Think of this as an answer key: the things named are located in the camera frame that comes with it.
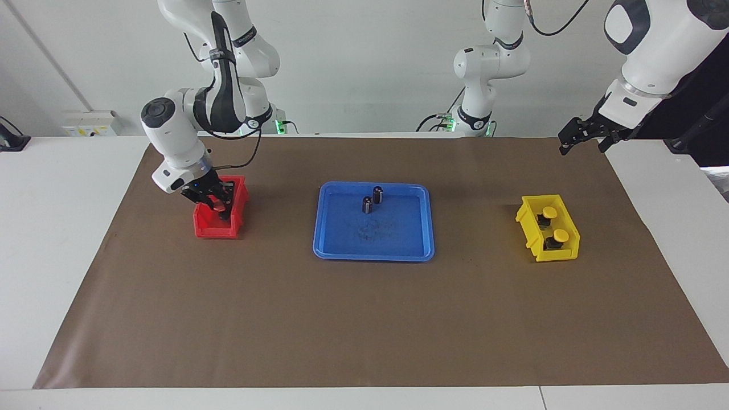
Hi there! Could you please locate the white wall outlet box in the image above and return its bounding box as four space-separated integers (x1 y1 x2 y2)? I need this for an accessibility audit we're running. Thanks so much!
62 110 118 137

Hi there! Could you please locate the yellow plastic bin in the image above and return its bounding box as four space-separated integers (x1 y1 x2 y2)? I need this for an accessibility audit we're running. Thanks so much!
515 194 581 263

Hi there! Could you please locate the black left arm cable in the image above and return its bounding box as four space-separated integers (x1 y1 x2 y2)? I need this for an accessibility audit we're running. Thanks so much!
527 0 593 38

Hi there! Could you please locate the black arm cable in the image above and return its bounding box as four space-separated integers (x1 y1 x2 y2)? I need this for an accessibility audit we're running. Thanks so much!
527 0 593 38
183 11 263 170

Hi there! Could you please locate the grey crumpled plastic sheet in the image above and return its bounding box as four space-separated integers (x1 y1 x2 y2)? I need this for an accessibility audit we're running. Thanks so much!
702 165 729 204

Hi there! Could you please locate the red plastic bin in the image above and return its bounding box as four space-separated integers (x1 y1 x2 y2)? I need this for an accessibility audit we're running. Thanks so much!
193 175 250 240

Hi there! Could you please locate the brown paper table mat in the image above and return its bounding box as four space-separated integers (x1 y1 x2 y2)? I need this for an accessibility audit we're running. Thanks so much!
33 136 729 390

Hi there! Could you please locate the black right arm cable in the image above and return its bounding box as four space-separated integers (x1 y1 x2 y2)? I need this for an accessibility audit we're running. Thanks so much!
183 11 263 170

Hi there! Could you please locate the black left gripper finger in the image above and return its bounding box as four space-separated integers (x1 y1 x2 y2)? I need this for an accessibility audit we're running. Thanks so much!
597 129 632 154
558 117 591 156

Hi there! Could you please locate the blue plastic tray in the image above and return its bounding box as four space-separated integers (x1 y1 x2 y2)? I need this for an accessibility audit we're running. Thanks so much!
312 181 436 263

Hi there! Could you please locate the black clamp mount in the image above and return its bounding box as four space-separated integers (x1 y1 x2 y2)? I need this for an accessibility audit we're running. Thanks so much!
0 117 31 153

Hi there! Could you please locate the black base cable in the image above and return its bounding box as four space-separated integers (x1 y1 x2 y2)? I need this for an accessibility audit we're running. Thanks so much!
416 85 465 133

